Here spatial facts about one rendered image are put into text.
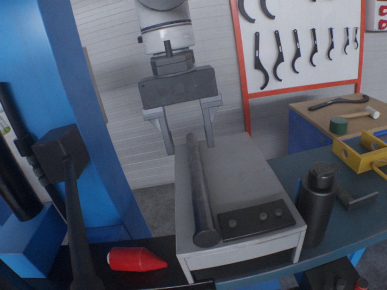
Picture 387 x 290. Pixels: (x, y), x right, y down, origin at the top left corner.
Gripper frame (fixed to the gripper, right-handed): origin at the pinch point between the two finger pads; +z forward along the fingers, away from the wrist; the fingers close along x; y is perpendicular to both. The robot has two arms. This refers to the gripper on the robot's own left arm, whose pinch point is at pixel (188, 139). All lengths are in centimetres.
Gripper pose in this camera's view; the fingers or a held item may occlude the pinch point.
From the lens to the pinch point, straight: 43.4
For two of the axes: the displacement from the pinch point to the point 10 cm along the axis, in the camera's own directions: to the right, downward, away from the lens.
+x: -9.8, 1.9, -0.1
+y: -0.9, -4.4, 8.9
